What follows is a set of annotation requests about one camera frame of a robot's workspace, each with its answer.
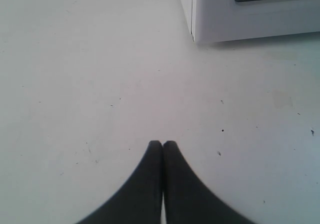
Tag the white microwave door with handle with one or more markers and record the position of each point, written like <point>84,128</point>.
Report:
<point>227,20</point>

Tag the white microwave oven body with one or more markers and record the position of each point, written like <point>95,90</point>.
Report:
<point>188,8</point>

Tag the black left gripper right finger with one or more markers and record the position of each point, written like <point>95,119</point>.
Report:
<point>187,200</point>

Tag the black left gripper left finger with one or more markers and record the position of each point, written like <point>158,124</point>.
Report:
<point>139,200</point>

